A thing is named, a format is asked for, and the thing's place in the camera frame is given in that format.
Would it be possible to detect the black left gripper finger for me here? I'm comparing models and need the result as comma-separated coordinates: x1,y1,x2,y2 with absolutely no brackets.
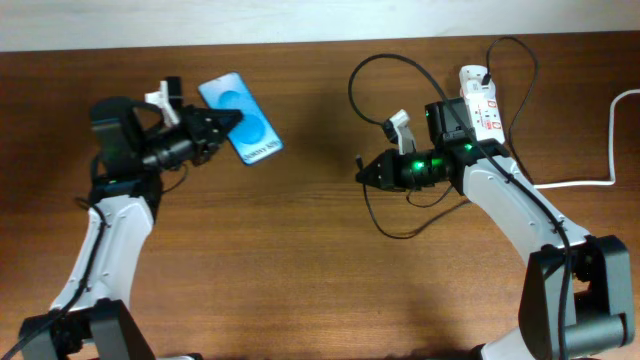
199,109,244,130
204,127,231,155

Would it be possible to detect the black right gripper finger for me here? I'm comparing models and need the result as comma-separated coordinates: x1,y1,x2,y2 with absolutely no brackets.
355,152,388,178
355,172,388,189

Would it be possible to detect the blue Samsung smartphone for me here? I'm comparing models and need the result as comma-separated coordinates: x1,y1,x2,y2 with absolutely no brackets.
197,71,285,167

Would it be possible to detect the white power extension strip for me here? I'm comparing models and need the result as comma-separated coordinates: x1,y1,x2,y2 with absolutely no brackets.
463,95,505,144

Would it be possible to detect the black USB charging cable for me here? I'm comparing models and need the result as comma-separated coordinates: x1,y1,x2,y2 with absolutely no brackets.
354,36,540,240

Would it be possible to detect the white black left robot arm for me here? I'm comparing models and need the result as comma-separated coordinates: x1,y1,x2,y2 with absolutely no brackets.
5,96,243,359

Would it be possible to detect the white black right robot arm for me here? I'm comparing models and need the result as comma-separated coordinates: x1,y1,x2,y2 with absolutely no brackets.
356,98,635,359

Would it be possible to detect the white USB charger adapter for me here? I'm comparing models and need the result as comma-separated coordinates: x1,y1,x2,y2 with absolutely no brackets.
459,65,496,99

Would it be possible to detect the white power strip cord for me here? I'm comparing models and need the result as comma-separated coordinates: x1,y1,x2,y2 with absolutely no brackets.
532,88,640,190

